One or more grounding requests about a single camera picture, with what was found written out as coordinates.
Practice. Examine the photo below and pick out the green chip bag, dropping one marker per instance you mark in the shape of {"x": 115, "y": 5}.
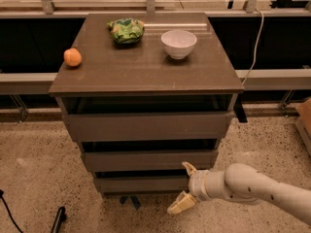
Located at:
{"x": 126, "y": 30}

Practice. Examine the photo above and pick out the grey drawer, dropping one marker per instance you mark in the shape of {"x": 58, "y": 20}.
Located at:
{"x": 142, "y": 185}
{"x": 147, "y": 127}
{"x": 117, "y": 161}

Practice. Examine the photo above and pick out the white ceramic bowl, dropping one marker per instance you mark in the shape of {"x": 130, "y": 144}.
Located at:
{"x": 178, "y": 43}

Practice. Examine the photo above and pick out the black object on floor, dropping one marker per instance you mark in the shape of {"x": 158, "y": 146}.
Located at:
{"x": 58, "y": 220}

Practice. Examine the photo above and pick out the grey top drawer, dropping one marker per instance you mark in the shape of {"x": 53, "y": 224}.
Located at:
{"x": 147, "y": 127}

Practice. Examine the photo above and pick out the orange fruit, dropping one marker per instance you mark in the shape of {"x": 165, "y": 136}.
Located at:
{"x": 72, "y": 57}

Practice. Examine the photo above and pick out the grey bottom drawer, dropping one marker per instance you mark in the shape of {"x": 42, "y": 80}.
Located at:
{"x": 142, "y": 185}

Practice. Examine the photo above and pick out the grey drawer cabinet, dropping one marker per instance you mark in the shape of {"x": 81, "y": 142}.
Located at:
{"x": 144, "y": 79}

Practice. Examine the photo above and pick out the grey middle drawer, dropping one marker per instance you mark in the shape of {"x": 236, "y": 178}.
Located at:
{"x": 117, "y": 161}

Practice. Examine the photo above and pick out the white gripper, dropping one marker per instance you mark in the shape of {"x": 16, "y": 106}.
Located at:
{"x": 196, "y": 183}

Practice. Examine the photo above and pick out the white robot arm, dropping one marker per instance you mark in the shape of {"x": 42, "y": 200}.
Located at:
{"x": 241, "y": 183}

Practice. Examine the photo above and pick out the cardboard box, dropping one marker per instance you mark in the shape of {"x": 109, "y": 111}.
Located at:
{"x": 303, "y": 123}

